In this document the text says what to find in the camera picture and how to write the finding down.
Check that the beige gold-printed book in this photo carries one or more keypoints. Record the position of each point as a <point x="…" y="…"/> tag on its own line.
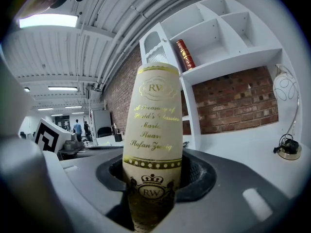
<point x="153" y="130"/>

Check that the white shelf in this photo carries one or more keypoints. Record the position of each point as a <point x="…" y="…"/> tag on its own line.
<point x="226" y="40"/>

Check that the black office chair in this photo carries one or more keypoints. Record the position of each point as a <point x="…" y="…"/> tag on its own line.
<point x="104" y="131"/>

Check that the white board panel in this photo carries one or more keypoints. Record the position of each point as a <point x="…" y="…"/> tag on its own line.
<point x="100" y="118"/>

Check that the gold desk lamp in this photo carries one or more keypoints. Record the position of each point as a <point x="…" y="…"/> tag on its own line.
<point x="290" y="149"/>

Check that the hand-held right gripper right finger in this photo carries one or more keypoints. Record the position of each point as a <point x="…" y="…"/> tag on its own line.
<point x="226" y="186"/>

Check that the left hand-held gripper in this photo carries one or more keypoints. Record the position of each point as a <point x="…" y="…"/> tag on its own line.
<point x="48" y="136"/>

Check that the long ceiling light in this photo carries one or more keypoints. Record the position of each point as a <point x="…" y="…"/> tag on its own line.
<point x="62" y="88"/>

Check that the red book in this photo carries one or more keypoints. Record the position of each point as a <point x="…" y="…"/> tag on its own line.
<point x="186" y="55"/>

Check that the small black box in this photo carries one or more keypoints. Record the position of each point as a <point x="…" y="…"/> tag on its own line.
<point x="118" y="138"/>

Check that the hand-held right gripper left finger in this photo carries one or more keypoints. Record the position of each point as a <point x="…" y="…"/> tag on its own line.
<point x="90" y="190"/>

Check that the large ceiling light panel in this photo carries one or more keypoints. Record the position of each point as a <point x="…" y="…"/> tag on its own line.
<point x="48" y="21"/>

